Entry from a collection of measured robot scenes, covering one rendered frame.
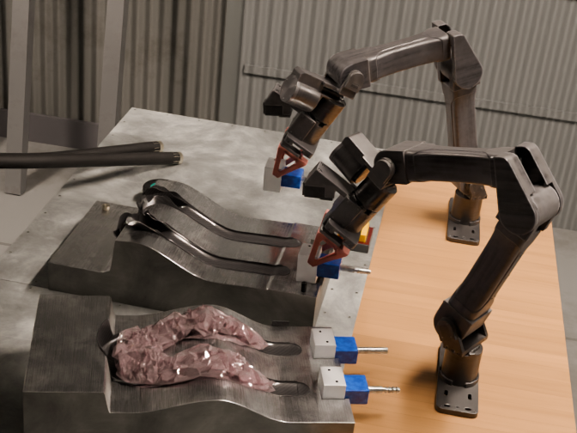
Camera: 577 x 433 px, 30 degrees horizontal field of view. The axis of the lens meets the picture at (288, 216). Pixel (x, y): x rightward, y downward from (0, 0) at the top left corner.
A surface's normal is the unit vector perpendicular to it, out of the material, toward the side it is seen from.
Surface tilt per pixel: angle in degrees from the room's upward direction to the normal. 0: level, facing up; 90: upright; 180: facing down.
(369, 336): 0
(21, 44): 80
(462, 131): 91
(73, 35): 90
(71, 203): 0
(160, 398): 15
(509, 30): 90
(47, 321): 0
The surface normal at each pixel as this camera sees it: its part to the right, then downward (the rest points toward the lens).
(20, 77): -0.14, 0.29
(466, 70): 0.37, 0.47
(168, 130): 0.09, -0.88
